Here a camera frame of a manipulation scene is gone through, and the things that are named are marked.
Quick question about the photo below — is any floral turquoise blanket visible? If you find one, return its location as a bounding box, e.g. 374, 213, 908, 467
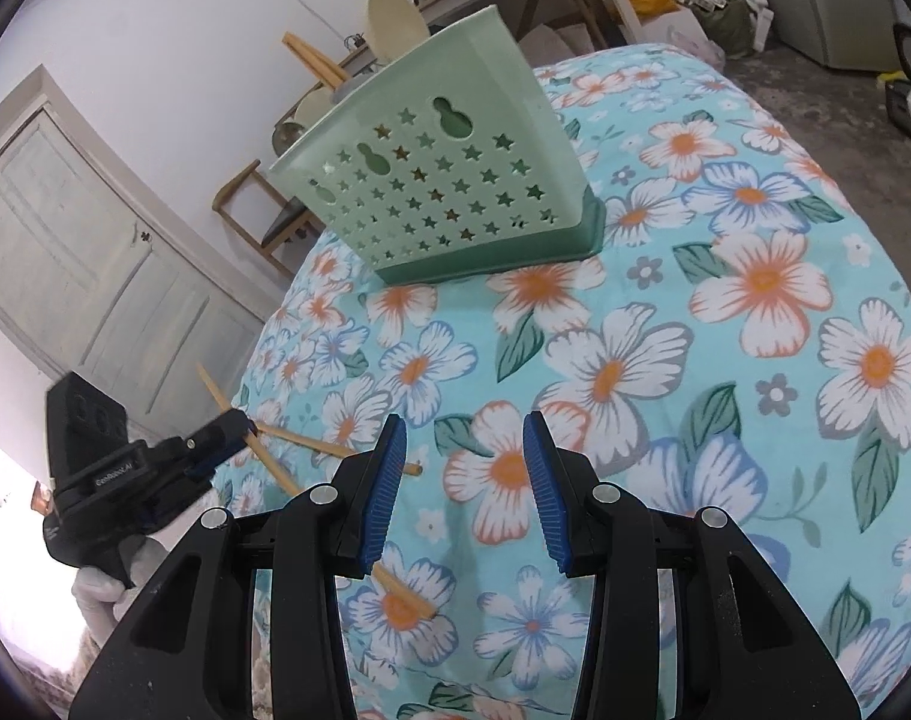
219, 41, 911, 720

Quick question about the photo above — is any person's left hand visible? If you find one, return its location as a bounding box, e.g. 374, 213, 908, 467
73, 535, 173, 644

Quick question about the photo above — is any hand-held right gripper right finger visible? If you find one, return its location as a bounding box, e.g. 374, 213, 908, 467
522, 411, 862, 720

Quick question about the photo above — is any black and yellow device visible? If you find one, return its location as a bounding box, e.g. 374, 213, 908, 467
878, 71, 911, 137

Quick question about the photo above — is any green perforated utensil holder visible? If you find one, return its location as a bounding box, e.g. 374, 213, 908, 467
266, 5, 608, 286

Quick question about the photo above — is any white panelled door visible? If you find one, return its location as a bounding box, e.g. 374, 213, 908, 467
0, 66, 278, 425

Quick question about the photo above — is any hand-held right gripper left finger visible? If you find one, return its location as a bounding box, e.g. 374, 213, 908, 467
69, 414, 410, 720

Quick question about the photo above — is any tan bamboo chopstick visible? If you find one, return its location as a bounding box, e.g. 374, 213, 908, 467
370, 565, 437, 621
195, 364, 302, 499
291, 30, 350, 83
281, 36, 339, 89
256, 423, 425, 476

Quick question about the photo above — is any white wall cable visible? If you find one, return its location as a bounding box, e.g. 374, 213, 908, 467
271, 0, 353, 42

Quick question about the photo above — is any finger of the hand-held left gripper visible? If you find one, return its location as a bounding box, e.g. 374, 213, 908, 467
184, 409, 251, 460
191, 426, 263, 482

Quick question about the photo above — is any wooden chair dark seat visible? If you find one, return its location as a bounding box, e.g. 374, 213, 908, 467
212, 157, 326, 280

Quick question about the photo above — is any silver refrigerator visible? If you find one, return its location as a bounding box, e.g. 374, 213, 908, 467
753, 0, 911, 74

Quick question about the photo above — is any green bag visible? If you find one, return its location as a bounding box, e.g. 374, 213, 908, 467
680, 0, 757, 61

